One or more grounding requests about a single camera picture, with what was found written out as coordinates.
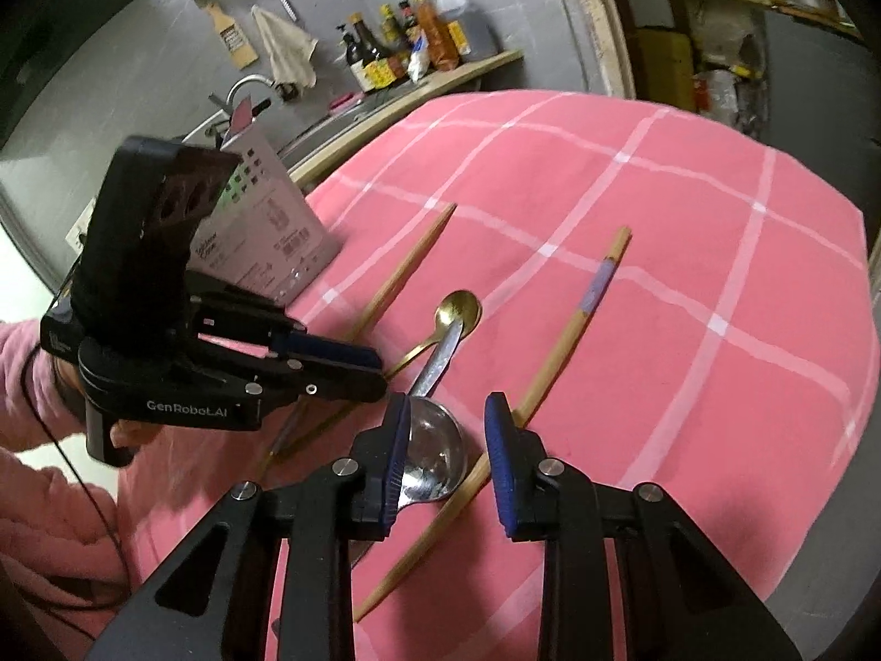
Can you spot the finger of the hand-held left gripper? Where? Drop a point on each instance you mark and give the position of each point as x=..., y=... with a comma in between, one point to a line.
x=330, y=385
x=330, y=350

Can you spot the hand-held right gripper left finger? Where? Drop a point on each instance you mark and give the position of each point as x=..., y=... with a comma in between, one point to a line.
x=396, y=440

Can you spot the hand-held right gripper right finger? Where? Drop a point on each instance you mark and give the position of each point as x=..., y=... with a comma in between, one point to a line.
x=499, y=454

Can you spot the large silver spoon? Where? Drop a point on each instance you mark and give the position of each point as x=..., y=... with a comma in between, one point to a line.
x=433, y=447

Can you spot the plain wooden chopstick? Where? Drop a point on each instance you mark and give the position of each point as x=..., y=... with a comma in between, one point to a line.
x=413, y=255

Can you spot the small gold spoon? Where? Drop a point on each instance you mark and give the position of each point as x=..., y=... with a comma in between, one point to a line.
x=461, y=310

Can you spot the white perforated utensil holder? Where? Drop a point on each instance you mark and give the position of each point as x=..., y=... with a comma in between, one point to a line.
x=275, y=220

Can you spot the wooden chopstick with purple band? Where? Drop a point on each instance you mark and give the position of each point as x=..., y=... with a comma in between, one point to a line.
x=585, y=310

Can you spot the person's left forearm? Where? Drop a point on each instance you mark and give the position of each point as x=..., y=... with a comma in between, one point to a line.
x=48, y=509

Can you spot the person's left hand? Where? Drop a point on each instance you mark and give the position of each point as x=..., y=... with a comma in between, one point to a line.
x=137, y=435

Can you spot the pink checked tablecloth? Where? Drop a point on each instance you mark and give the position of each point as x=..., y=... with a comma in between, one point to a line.
x=654, y=358

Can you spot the chrome faucet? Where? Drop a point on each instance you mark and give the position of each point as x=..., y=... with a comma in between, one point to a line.
x=251, y=86

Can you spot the wooden grater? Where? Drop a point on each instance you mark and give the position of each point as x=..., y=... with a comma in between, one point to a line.
x=230, y=34

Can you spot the black range hood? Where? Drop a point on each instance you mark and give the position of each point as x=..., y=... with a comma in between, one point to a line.
x=48, y=27

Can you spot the pink sponge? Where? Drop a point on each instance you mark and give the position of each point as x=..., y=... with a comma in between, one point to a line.
x=346, y=102

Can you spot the beige hanging towel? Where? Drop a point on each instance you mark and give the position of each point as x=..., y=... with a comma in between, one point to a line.
x=285, y=48

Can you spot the wooden countertop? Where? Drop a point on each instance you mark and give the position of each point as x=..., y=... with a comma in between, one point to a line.
x=440, y=82

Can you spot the dark pump bottle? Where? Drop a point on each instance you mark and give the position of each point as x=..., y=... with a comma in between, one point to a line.
x=352, y=58

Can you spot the dark soy sauce bottle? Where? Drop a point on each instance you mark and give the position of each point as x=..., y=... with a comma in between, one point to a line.
x=372, y=55

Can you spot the white seasoning packet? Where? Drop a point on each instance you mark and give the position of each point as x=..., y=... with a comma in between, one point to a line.
x=418, y=62

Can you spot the yellow-capped sauce bottle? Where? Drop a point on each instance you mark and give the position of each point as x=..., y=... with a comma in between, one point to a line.
x=392, y=34

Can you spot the orange sauce bottle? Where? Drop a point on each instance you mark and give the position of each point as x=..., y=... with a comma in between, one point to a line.
x=435, y=34

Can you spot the slim dark sauce bottle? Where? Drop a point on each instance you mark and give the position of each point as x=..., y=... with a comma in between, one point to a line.
x=408, y=17

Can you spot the large oil jug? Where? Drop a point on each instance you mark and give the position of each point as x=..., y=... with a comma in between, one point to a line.
x=468, y=14

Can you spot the yellow board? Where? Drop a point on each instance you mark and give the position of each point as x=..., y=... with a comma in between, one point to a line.
x=664, y=65

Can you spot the grey cabinet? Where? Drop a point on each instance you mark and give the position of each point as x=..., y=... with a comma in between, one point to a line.
x=819, y=96

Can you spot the door frame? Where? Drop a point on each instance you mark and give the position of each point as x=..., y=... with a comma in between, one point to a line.
x=606, y=20

